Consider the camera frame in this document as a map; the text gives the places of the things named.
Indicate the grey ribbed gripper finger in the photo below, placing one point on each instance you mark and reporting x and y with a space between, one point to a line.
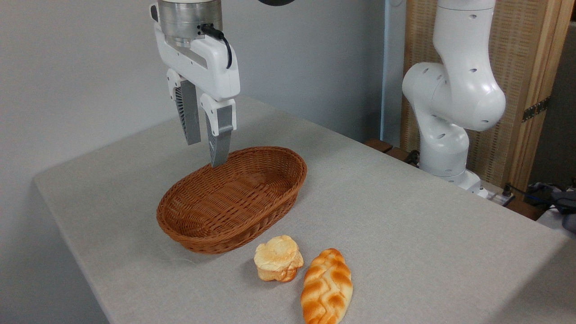
189 117
220 139

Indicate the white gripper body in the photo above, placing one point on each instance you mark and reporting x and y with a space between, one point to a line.
211 67

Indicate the round pale bread roll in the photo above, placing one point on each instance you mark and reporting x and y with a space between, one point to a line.
278 258

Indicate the brown oval wicker basket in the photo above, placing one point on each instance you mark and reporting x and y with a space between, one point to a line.
225 202

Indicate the braided golden bread loaf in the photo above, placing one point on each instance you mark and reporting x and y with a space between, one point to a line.
327 288

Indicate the grey tablecloth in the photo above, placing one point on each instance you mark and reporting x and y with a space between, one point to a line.
405 234

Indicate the white power strip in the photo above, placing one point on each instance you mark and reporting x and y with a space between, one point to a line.
497 197

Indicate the metal screen hinge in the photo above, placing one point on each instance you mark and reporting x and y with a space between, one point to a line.
535 109

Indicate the dark grey cloth bundle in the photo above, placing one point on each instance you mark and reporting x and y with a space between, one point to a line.
564 204

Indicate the pale blue vertical post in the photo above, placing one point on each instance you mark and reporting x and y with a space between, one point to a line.
392 67

